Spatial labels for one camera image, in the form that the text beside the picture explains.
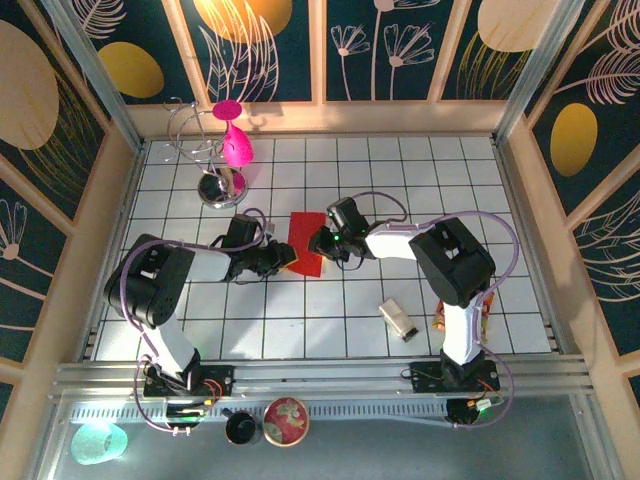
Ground red cloth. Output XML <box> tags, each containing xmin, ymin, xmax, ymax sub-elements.
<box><xmin>284</xmin><ymin>211</ymin><xmax>327</xmax><ymax>278</ymax></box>

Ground black mug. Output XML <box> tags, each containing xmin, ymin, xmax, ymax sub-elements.
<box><xmin>221</xmin><ymin>407</ymin><xmax>262</xmax><ymax>448</ymax></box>

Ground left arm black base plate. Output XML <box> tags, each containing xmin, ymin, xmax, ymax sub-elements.
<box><xmin>143</xmin><ymin>364</ymin><xmax>236</xmax><ymax>399</ymax></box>

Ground small beige box device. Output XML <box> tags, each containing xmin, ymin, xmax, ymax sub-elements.
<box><xmin>377</xmin><ymin>298</ymin><xmax>420</xmax><ymax>344</ymax></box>

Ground slotted grey cable duct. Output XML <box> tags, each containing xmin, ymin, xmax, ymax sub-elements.
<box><xmin>69</xmin><ymin>402</ymin><xmax>451</xmax><ymax>426</ymax></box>

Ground pink wine glass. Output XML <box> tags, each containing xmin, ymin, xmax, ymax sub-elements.
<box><xmin>210</xmin><ymin>99</ymin><xmax>255</xmax><ymax>169</ymax></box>

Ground teal plastic cup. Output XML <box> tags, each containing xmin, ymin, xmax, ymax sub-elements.
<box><xmin>69</xmin><ymin>422</ymin><xmax>129</xmax><ymax>466</ymax></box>

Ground aluminium frame post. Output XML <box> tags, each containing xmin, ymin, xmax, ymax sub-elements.
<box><xmin>42</xmin><ymin>0</ymin><xmax>149</xmax><ymax>151</ymax></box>
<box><xmin>492</xmin><ymin>0</ymin><xmax>587</xmax><ymax>146</ymax></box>

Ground red round patterned tin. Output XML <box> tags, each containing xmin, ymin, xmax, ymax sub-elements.
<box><xmin>263</xmin><ymin>397</ymin><xmax>311</xmax><ymax>447</ymax></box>

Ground chrome wire glass stand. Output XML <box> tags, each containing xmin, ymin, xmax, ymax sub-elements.
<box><xmin>163</xmin><ymin>97</ymin><xmax>250</xmax><ymax>210</ymax></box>

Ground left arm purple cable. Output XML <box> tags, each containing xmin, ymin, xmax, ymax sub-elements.
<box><xmin>115</xmin><ymin>207</ymin><xmax>269</xmax><ymax>435</ymax></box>

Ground small electronics module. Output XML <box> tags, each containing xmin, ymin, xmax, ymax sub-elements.
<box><xmin>446</xmin><ymin>396</ymin><xmax>506</xmax><ymax>427</ymax></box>
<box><xmin>164</xmin><ymin>399</ymin><xmax>211</xmax><ymax>426</ymax></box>

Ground aluminium mounting rail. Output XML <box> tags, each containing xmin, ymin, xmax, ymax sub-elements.
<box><xmin>49</xmin><ymin>354</ymin><xmax>596</xmax><ymax>401</ymax></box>

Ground colourful fruit candy bag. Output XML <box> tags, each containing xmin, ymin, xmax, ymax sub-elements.
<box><xmin>432</xmin><ymin>292</ymin><xmax>496</xmax><ymax>346</ymax></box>

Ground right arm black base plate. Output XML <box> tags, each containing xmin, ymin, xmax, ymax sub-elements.
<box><xmin>409</xmin><ymin>362</ymin><xmax>500</xmax><ymax>396</ymax></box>

